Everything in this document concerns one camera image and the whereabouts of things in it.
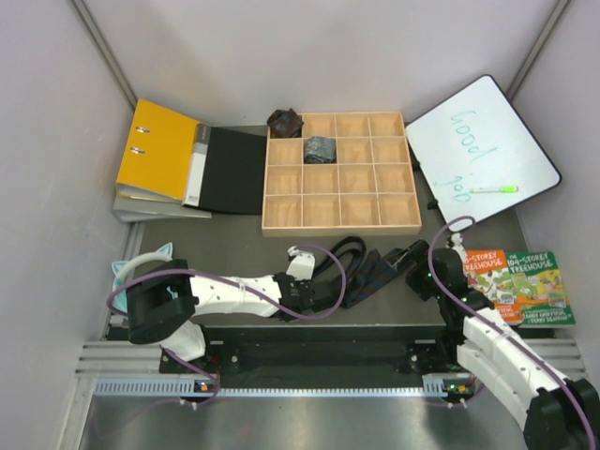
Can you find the yellow ring binder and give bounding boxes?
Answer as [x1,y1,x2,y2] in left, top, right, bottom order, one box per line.
[115,98,200,203]

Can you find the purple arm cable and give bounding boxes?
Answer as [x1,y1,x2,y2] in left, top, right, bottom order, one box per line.
[106,243,349,407]
[428,215,596,450]

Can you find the grey slotted cable duct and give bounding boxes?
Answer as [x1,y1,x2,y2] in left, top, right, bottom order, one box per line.
[94,377,450,398]

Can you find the rolled dark brown tie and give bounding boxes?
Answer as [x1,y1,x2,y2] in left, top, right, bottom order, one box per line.
[266,109,304,139]

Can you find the black folder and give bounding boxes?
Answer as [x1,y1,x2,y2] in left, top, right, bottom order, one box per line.
[182,124,267,216]

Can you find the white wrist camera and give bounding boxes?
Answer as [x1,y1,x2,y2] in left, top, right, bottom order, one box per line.
[286,247,315,280]
[445,232,465,251]

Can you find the green marker pen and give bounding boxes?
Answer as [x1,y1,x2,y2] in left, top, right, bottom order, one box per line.
[470,186,519,194]

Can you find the grey folder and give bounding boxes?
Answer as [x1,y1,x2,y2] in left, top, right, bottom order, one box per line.
[112,196,212,223]

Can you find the white whiteboard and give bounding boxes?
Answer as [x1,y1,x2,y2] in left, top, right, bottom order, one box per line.
[406,75,562,233]

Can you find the green treehouse book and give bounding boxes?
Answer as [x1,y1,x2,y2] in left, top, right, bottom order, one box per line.
[502,250,576,327]

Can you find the teal cat ear headphones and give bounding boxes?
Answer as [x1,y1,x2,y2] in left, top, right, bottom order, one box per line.
[109,242,173,326]

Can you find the wooden compartment tray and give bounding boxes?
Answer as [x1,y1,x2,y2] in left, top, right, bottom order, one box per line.
[262,111,422,237]

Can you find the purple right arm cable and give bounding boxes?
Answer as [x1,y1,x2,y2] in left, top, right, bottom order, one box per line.
[428,215,596,450]

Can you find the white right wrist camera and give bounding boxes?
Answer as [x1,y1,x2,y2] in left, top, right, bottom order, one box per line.
[445,232,465,251]

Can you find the dark grey table mat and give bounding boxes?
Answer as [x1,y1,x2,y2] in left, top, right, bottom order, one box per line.
[141,209,528,326]

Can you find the brown blue striped tie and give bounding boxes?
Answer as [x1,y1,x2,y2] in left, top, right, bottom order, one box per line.
[311,235,416,309]

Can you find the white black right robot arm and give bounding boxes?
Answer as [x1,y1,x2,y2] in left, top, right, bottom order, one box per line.
[391,234,599,449]

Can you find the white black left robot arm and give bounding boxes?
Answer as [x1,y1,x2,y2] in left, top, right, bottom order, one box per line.
[126,260,343,372]

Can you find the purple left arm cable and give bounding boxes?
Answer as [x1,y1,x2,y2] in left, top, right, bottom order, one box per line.
[106,243,349,407]

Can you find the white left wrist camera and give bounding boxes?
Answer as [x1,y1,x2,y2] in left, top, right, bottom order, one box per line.
[286,247,315,280]

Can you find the rolled grey tie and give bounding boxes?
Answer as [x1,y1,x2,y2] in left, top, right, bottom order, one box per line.
[304,136,337,164]

